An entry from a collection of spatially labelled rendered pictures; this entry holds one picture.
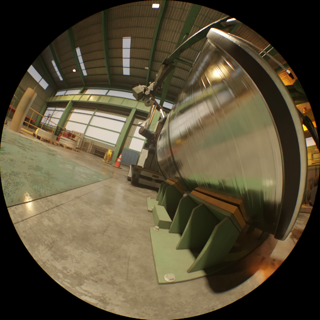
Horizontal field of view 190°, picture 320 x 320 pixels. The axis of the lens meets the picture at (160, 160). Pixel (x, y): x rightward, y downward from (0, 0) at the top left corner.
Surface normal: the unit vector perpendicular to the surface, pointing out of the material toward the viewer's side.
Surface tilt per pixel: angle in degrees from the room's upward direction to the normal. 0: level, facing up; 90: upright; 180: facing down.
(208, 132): 120
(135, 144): 90
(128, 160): 90
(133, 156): 90
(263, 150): 127
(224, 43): 106
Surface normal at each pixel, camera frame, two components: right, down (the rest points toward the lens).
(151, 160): 0.32, -0.04
